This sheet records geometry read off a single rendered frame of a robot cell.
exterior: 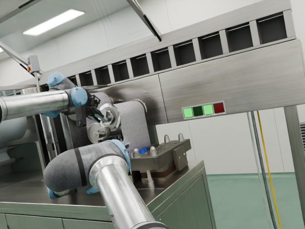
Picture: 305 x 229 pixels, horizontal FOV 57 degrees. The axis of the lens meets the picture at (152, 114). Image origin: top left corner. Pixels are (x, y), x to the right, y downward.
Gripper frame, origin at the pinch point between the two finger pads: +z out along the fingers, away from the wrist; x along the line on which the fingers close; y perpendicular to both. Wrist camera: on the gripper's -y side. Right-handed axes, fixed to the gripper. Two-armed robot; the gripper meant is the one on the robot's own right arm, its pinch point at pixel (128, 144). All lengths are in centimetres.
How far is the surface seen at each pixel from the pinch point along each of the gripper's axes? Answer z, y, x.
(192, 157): 263, -77, 88
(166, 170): 2.4, -15.1, -18.8
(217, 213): 152, -109, 21
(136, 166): -6.9, -9.7, -8.0
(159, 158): -4.1, -7.3, -20.0
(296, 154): 46, -22, -73
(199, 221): 14, -47, -26
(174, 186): -5.6, -20.3, -26.0
